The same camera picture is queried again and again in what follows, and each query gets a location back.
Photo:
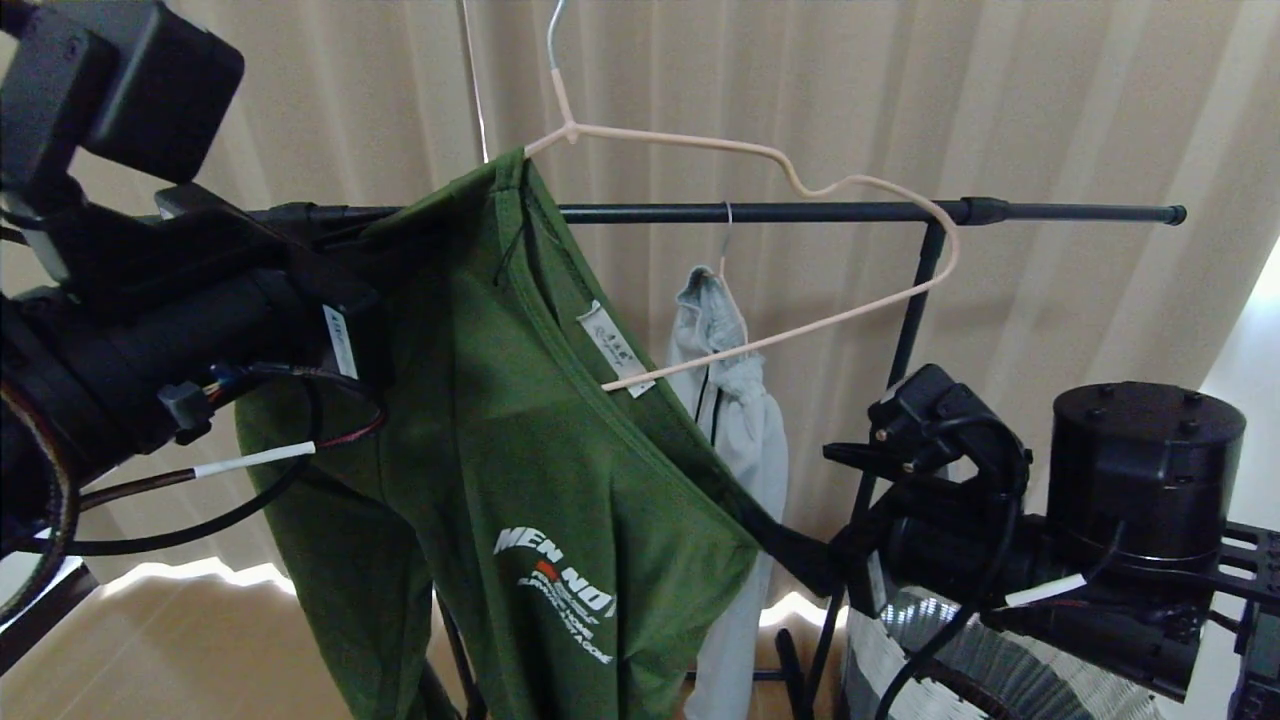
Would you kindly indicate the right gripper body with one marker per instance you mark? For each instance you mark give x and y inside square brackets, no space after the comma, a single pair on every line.
[960,550]

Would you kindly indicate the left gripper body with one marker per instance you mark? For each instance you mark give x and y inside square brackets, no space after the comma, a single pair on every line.
[150,340]

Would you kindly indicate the pale grey shorts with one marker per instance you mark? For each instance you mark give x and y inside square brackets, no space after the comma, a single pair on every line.
[745,450]

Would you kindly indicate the green printed shirt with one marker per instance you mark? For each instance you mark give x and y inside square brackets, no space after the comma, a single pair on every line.
[500,450]

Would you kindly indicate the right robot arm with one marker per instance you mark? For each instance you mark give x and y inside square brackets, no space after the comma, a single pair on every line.
[1150,470]

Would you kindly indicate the white laundry basket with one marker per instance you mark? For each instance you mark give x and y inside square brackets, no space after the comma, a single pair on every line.
[1000,670]

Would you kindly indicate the black clothes rack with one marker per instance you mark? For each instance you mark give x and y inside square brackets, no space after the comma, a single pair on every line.
[850,212]

